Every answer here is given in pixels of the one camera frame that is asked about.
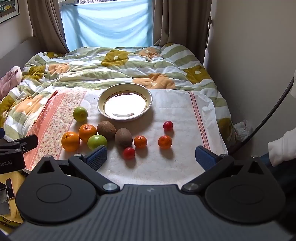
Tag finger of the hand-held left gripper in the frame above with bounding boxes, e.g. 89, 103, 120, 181
0, 128, 39, 160

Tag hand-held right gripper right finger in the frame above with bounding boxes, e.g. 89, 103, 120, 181
181, 146, 270, 192

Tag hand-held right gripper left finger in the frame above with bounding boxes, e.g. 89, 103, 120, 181
30, 146, 120, 195

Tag green apple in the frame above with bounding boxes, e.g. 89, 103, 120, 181
87, 135, 108, 150
73, 107, 88, 122

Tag orange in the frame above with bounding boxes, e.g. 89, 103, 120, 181
61, 131, 80, 152
78, 124, 97, 143

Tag brown kiwi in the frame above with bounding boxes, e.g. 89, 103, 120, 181
97, 121, 116, 141
115, 128, 133, 149

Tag small mandarin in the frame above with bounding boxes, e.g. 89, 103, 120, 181
134, 135, 148, 149
158, 135, 173, 149

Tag cream bowl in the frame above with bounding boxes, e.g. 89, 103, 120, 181
97, 83, 153, 122

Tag yellow box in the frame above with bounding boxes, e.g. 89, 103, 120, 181
0, 170, 27, 230

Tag white patterned tablecloth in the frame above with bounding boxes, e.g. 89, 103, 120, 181
22, 89, 228, 186

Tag white plastic bag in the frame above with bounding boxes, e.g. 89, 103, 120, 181
233, 119, 253, 143

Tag pink plush toy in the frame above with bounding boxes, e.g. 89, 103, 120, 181
0, 66, 22, 100

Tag person's white sleeve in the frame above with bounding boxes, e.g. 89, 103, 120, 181
268, 128, 296, 167

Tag person's blue pants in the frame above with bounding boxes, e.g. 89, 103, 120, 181
259, 154, 296, 193

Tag green and yellow floral quilt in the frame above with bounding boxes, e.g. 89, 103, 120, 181
0, 43, 236, 149

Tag brown curtain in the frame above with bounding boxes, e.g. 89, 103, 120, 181
27, 0, 70, 54
153, 0, 212, 65

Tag light blue cloth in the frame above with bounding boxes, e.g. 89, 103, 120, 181
60, 0, 153, 52

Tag window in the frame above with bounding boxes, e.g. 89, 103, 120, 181
58, 0, 121, 5

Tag black cable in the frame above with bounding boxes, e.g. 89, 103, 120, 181
228, 76, 295, 154

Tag grey bed frame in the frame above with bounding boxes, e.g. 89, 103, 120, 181
0, 36, 40, 77

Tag framed wall picture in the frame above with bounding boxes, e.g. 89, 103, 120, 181
0, 0, 20, 24

